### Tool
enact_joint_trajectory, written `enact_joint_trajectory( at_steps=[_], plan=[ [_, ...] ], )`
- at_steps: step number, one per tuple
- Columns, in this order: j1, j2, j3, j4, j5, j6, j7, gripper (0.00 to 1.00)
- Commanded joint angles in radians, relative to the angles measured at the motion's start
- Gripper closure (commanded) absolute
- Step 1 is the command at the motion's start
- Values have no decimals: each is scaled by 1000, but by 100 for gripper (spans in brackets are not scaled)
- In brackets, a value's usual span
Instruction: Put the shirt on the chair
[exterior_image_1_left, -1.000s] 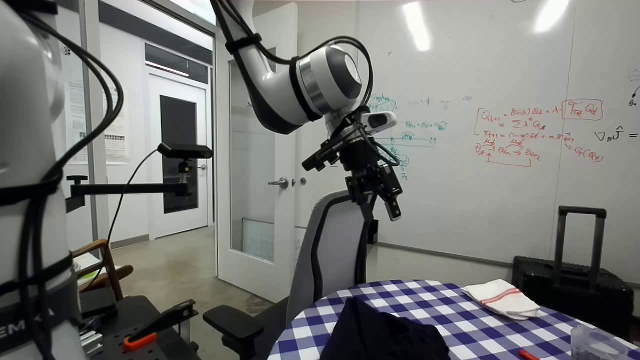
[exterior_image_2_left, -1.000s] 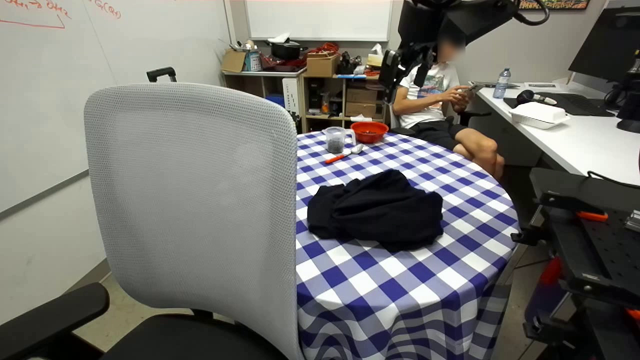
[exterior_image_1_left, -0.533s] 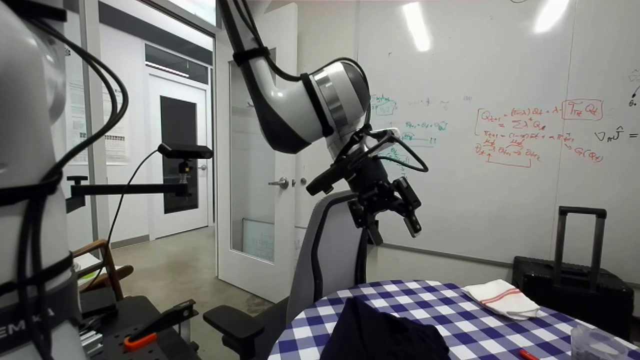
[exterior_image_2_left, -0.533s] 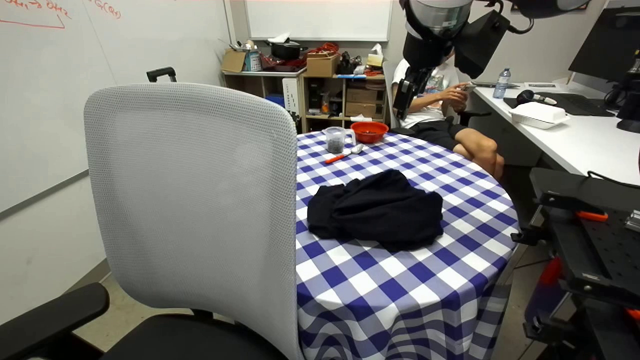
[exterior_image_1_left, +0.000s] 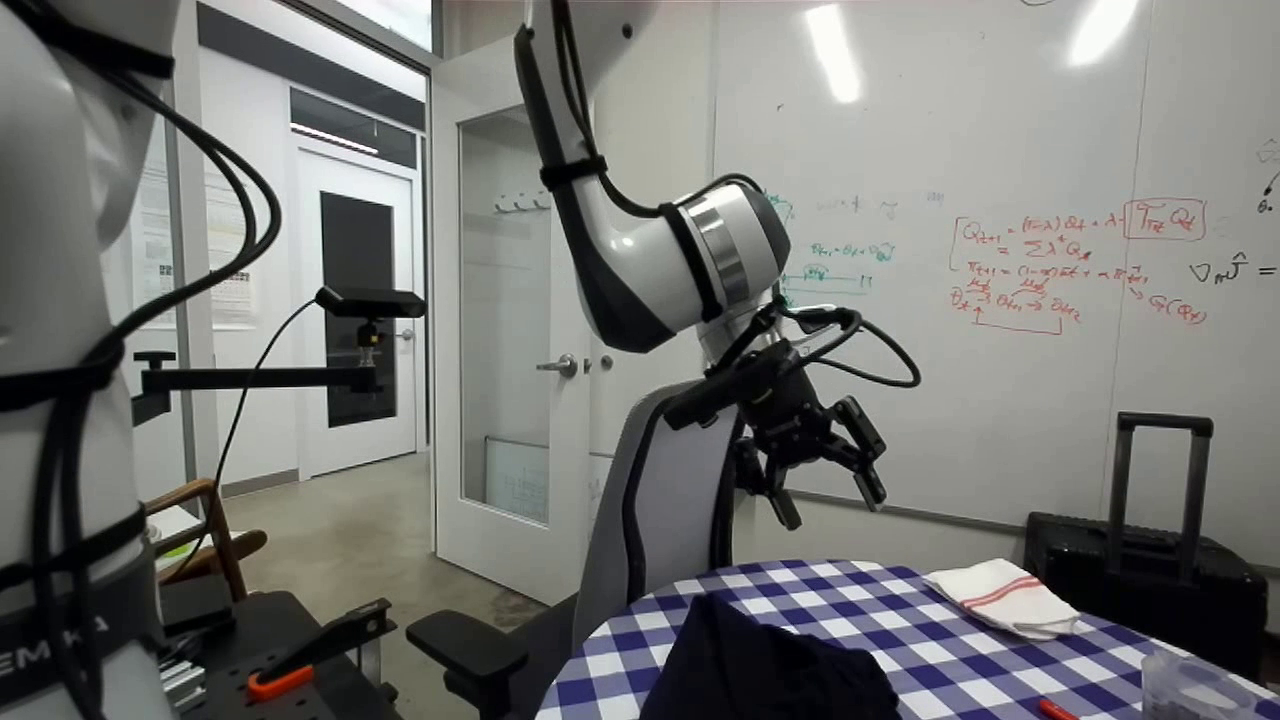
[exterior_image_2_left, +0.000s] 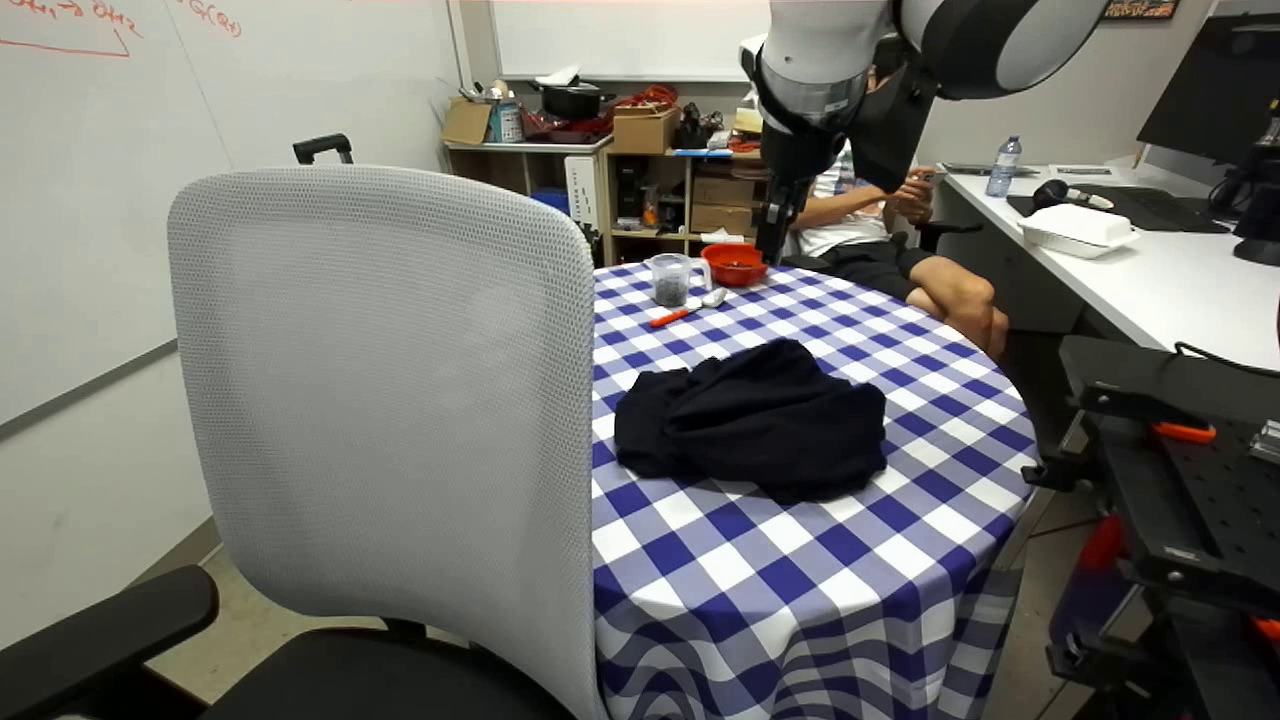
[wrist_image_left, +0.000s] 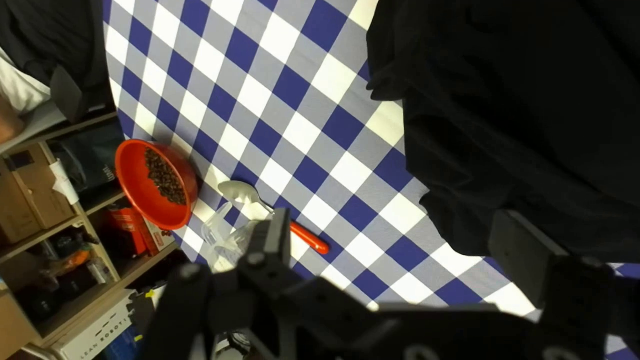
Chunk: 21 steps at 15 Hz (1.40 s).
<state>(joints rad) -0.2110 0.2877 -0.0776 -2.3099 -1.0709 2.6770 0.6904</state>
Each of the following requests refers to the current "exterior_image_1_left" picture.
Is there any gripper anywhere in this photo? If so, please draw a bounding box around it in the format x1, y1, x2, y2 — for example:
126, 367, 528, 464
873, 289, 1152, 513
734, 342, 890, 532

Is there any grey office chair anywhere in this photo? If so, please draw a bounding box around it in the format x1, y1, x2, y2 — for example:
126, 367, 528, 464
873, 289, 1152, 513
406, 380, 763, 720

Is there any dark navy shirt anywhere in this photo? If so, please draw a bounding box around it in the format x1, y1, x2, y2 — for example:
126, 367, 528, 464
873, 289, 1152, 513
667, 593, 903, 720

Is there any wooden chair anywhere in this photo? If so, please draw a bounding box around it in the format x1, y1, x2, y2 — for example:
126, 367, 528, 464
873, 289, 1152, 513
145, 477, 269, 603

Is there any whiteboard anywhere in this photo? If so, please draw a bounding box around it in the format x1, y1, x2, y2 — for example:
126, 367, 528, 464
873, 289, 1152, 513
711, 0, 1280, 569

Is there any white door with glass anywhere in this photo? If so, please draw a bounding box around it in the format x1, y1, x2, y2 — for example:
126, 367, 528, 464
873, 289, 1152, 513
431, 38, 603, 607

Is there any white towel with red stripe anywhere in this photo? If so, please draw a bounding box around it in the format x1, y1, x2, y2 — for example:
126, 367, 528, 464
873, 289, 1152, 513
921, 558, 1082, 642

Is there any blue white checkered tablecloth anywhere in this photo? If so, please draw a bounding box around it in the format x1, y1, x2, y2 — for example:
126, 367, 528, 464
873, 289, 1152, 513
535, 559, 1280, 720

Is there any black suitcase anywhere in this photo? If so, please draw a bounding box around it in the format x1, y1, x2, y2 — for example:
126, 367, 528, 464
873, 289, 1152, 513
1022, 411, 1270, 683

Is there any clear plastic container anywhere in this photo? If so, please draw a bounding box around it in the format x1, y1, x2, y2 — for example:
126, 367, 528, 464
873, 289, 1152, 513
1140, 649, 1263, 720

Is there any white door with dark pane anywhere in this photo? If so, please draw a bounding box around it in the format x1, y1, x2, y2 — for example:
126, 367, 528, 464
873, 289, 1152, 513
296, 148, 422, 480

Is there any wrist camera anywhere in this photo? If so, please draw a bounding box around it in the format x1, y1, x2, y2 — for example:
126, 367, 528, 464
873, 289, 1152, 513
663, 346, 801, 433

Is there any camera on mount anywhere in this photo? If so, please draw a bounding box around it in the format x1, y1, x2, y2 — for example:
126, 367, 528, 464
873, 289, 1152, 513
130, 286, 428, 428

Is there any black clamp with orange handle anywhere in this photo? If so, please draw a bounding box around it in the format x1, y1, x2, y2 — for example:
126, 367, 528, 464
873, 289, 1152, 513
246, 598, 397, 703

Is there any black cable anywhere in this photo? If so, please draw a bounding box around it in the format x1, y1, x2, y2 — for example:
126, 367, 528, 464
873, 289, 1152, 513
165, 298, 321, 591

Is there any wall poster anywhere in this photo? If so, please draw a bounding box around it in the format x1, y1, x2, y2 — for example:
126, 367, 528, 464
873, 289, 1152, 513
130, 165, 258, 326

